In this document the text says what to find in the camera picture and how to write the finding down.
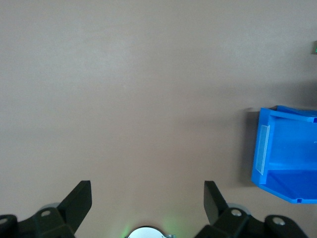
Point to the small green cube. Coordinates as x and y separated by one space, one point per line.
316 50

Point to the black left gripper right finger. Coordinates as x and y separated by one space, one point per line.
235 225

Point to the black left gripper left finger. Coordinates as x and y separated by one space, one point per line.
49 223

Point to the blue plastic storage bin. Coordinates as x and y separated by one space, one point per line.
284 138

